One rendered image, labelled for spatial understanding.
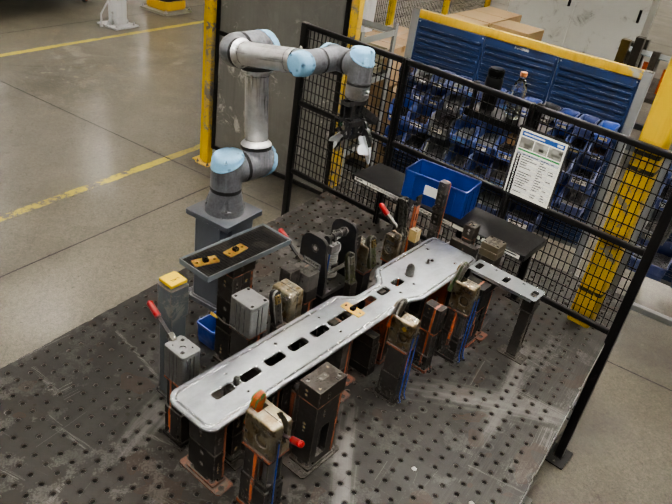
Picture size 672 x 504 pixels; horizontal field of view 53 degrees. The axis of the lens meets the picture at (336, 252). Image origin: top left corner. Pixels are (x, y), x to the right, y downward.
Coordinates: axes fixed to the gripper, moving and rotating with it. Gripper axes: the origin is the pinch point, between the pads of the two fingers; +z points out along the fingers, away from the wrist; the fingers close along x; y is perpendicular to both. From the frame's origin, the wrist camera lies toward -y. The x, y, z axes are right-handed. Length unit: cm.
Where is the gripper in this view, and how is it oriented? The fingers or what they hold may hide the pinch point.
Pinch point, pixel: (352, 156)
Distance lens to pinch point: 221.0
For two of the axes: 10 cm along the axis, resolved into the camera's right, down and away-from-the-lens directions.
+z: -1.3, 8.6, 5.0
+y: -6.7, 3.0, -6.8
